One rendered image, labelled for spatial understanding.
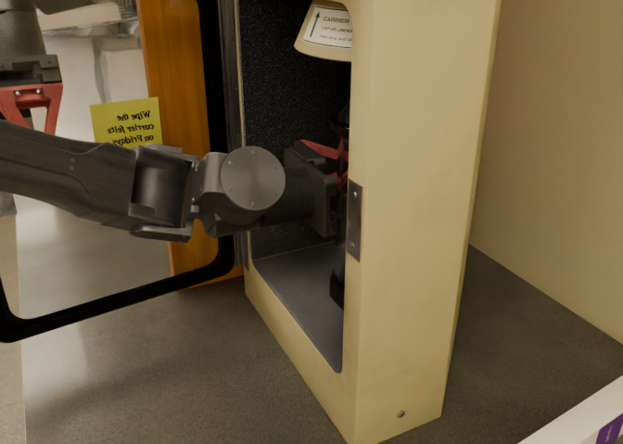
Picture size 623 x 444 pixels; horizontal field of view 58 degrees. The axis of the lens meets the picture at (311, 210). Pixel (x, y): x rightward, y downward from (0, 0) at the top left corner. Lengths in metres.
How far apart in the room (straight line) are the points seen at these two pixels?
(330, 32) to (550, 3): 0.42
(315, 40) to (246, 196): 0.16
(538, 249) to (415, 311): 0.43
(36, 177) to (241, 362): 0.36
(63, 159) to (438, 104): 0.30
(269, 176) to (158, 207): 0.11
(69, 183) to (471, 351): 0.52
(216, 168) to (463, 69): 0.21
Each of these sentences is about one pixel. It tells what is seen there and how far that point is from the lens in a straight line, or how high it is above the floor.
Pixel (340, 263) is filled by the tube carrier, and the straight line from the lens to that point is 0.66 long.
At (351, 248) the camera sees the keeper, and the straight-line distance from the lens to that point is 0.49.
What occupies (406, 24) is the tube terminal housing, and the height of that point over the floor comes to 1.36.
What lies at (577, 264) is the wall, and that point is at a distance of 0.90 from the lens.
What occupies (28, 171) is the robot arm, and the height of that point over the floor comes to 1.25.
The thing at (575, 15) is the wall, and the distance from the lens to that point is 0.85.
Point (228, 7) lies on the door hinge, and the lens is 0.70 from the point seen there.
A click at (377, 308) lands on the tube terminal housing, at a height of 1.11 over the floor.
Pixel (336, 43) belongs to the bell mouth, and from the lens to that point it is 0.52.
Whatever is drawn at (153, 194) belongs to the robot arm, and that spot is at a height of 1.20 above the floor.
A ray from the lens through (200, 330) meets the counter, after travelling 0.79.
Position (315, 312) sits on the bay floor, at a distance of 0.68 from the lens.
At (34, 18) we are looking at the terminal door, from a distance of 0.64.
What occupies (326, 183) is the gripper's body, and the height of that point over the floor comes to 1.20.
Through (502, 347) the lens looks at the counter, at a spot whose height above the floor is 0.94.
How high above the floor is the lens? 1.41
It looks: 26 degrees down
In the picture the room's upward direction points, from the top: straight up
